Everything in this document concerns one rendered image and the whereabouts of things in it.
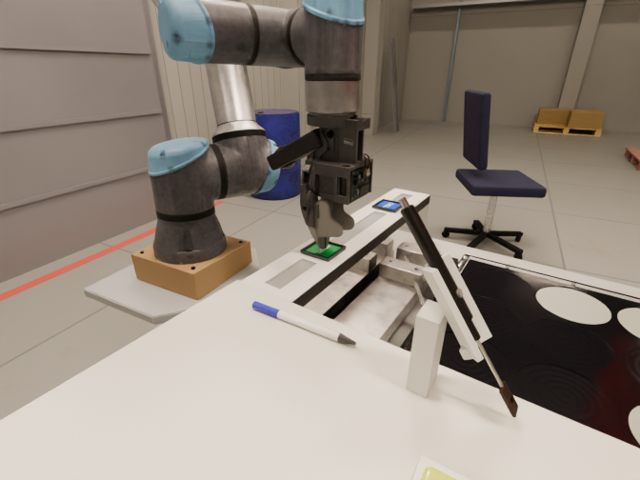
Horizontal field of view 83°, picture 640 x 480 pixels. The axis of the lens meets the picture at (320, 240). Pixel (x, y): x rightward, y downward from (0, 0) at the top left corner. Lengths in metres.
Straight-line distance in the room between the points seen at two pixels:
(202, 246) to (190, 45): 0.39
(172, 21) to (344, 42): 0.20
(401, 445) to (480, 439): 0.07
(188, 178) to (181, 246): 0.14
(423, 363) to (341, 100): 0.33
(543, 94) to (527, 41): 1.25
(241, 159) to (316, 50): 0.34
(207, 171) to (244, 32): 0.30
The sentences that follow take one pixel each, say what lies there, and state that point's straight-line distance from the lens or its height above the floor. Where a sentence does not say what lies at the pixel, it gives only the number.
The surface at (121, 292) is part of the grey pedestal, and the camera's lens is 0.85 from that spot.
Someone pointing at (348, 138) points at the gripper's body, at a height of 1.15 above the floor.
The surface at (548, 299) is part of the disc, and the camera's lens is 0.69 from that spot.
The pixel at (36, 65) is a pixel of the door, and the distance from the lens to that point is 3.06.
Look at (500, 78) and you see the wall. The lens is 10.43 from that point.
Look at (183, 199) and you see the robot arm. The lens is 0.74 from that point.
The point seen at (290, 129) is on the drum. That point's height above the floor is 0.71.
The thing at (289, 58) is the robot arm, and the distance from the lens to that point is 0.57.
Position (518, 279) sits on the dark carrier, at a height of 0.90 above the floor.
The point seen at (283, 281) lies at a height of 0.96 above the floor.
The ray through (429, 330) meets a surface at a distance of 0.32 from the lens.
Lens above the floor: 1.24
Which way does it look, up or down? 25 degrees down
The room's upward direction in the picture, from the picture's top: straight up
